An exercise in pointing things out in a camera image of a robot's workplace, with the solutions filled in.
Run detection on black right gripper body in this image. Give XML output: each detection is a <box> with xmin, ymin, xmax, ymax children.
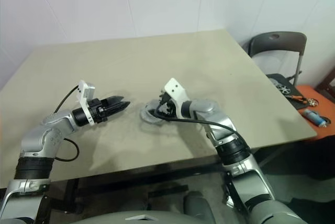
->
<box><xmin>156</xmin><ymin>92</ymin><xmax>181</xmax><ymax>119</ymax></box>

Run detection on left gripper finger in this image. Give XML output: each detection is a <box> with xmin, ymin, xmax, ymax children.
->
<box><xmin>106</xmin><ymin>94</ymin><xmax>126</xmax><ymax>106</ymax></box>
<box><xmin>106</xmin><ymin>100</ymin><xmax>131</xmax><ymax>118</ymax></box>

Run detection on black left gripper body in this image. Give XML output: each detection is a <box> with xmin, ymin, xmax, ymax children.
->
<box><xmin>88</xmin><ymin>97</ymin><xmax>111</xmax><ymax>125</ymax></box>

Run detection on grey round motor cover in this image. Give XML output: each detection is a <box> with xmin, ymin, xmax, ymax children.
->
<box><xmin>140</xmin><ymin>98</ymin><xmax>168</xmax><ymax>122</ymax></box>

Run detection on black flat bar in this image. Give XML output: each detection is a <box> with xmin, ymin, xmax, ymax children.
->
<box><xmin>148</xmin><ymin>184</ymin><xmax>189</xmax><ymax>198</ymax></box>

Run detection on dark rounded shape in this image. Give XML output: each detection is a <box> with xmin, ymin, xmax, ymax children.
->
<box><xmin>183</xmin><ymin>191</ymin><xmax>217</xmax><ymax>224</ymax></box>

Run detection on white spoked metal part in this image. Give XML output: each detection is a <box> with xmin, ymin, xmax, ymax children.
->
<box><xmin>271</xmin><ymin>77</ymin><xmax>291</xmax><ymax>94</ymax></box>

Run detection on dark grey folding chair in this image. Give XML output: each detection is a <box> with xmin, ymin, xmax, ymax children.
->
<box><xmin>245</xmin><ymin>31</ymin><xmax>308</xmax><ymax>109</ymax></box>

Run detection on blue cylindrical tool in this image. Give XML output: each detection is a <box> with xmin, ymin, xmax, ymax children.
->
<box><xmin>302</xmin><ymin>108</ymin><xmax>328</xmax><ymax>128</ymax></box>

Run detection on orange box with tools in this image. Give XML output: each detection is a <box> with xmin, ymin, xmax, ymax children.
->
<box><xmin>295</xmin><ymin>84</ymin><xmax>335</xmax><ymax>138</ymax></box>

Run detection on dark wooden furniture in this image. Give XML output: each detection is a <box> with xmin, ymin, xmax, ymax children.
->
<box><xmin>315</xmin><ymin>65</ymin><xmax>335</xmax><ymax>94</ymax></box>

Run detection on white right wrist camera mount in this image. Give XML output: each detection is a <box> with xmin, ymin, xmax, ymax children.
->
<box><xmin>164</xmin><ymin>77</ymin><xmax>189</xmax><ymax>120</ymax></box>

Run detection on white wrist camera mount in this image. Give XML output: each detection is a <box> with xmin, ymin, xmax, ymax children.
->
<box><xmin>164</xmin><ymin>77</ymin><xmax>189</xmax><ymax>120</ymax></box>
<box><xmin>76</xmin><ymin>79</ymin><xmax>97</xmax><ymax>127</ymax></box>

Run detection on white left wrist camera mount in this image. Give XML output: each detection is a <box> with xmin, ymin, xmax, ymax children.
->
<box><xmin>76</xmin><ymin>79</ymin><xmax>97</xmax><ymax>127</ymax></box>

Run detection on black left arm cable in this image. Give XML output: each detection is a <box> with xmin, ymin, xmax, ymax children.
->
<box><xmin>53</xmin><ymin>84</ymin><xmax>81</xmax><ymax>162</ymax></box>

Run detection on black metal table frame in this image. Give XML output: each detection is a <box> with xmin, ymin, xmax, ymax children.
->
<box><xmin>61</xmin><ymin>153</ymin><xmax>288</xmax><ymax>216</ymax></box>

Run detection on orange-handled pliers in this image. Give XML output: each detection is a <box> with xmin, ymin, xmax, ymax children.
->
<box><xmin>289</xmin><ymin>93</ymin><xmax>309</xmax><ymax>104</ymax></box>

